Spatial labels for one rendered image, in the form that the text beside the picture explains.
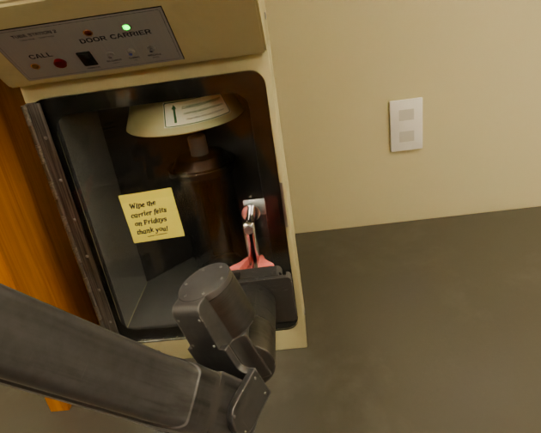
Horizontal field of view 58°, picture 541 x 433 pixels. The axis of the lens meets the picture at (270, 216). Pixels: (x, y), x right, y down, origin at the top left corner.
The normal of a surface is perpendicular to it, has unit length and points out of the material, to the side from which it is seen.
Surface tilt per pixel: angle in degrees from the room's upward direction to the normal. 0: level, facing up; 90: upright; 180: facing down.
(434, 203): 90
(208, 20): 135
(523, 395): 0
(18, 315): 73
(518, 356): 0
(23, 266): 90
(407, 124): 90
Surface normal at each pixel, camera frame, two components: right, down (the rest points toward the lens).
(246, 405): 0.80, -0.14
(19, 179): 0.99, -0.11
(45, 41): 0.08, 0.94
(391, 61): -0.02, 0.44
